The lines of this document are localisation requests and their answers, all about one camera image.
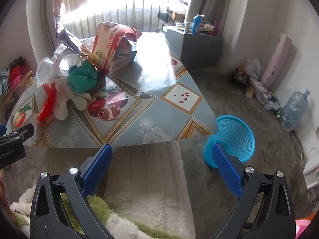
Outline pink packet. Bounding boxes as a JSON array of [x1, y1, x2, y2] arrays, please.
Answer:
[[295, 214, 316, 239]]

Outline fruit print tablecloth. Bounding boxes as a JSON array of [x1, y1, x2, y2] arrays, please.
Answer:
[[6, 31, 217, 148]]

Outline dark crate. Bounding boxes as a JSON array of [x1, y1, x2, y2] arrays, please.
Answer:
[[232, 68, 251, 85]]

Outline small cardboard box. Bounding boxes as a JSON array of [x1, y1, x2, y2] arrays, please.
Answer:
[[166, 7, 187, 22]]

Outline beige fleece pants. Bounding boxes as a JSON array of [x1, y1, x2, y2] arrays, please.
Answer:
[[102, 142, 196, 239]]

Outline white plastic bag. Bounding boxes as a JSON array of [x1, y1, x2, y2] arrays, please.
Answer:
[[51, 75, 93, 120]]

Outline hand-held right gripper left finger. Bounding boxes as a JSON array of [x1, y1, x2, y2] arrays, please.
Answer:
[[29, 143, 115, 239]]

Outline metal balcony railing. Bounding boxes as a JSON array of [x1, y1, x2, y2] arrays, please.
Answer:
[[62, 1, 162, 39]]

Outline blue bottle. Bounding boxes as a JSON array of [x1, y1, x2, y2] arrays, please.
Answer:
[[191, 14, 205, 34]]

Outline blue plastic mesh basket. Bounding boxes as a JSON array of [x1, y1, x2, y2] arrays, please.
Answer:
[[203, 115, 256, 168]]

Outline purple snack wrapper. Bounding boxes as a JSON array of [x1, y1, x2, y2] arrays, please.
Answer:
[[55, 21, 84, 55]]

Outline red plastic wrapper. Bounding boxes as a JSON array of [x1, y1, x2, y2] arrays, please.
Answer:
[[36, 83, 57, 126]]

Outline floral plastic bag pile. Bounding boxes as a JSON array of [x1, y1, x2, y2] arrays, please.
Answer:
[[245, 77, 282, 110]]

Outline large clear water jug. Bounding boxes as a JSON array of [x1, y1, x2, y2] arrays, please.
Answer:
[[280, 89, 311, 131]]

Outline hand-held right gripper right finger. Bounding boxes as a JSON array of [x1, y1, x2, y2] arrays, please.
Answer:
[[211, 142, 297, 239]]

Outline white shopping bag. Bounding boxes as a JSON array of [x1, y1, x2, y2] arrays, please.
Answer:
[[243, 57, 262, 79]]

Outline green plastic bag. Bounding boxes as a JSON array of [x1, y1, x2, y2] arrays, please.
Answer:
[[67, 60, 98, 93]]

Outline red white carton box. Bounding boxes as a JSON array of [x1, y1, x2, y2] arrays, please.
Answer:
[[92, 22, 142, 76]]

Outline pile of colourful bags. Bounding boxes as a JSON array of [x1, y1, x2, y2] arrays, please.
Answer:
[[0, 57, 35, 97]]

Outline pale blue barcode box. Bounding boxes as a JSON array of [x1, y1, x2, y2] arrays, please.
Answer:
[[110, 39, 138, 74]]

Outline grey cabinet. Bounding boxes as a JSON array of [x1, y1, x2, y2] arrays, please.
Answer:
[[163, 26, 223, 71]]

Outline green white plush robe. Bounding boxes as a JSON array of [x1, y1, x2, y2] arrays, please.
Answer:
[[10, 187, 175, 239]]

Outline pink rolled mat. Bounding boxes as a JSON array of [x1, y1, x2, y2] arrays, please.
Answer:
[[260, 33, 298, 86]]

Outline clear plastic container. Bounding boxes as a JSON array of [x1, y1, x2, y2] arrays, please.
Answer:
[[36, 57, 60, 85]]

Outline grey curtain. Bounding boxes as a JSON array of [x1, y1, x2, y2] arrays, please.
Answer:
[[26, 0, 63, 55]]

